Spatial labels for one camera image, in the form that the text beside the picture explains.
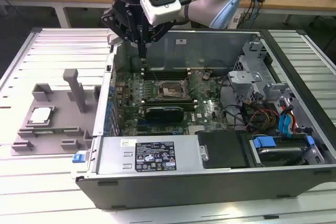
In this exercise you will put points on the silver power supply with label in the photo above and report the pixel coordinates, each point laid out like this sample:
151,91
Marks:
110,155

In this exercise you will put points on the CPU socket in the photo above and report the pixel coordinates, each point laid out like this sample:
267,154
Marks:
170,89

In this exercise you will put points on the black graphics card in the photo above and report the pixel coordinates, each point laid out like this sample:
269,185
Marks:
164,116

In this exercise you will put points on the blue case latch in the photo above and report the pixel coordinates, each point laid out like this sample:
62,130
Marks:
78,157

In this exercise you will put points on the round coin cell battery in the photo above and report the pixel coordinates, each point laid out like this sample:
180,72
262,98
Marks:
206,75

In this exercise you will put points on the hard disk in blue carrier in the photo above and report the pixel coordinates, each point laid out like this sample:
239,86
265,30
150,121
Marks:
278,154

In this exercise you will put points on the silver finned heat sink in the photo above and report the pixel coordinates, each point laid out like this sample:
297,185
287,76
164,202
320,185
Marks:
196,129

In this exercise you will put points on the grey plastic parts rack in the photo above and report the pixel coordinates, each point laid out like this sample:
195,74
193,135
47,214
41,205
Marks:
63,108

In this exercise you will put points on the thin metal locking lever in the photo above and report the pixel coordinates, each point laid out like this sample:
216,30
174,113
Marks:
155,78

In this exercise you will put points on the grey metal drive cage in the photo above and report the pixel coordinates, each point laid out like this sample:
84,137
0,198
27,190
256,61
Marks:
244,77

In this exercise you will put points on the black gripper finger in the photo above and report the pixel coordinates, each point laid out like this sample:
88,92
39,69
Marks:
115,20
161,33

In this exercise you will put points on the silver CPU green substrate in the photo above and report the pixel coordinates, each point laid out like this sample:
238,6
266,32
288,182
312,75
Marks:
42,115

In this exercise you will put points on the open black PC case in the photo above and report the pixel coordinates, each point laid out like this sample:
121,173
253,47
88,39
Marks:
183,190

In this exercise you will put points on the black plastic drive cover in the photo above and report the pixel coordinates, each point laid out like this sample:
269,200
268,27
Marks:
223,150

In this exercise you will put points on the green motherboard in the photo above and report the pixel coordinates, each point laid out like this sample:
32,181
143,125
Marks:
210,108

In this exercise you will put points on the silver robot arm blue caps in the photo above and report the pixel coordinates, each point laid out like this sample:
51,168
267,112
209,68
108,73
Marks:
202,6

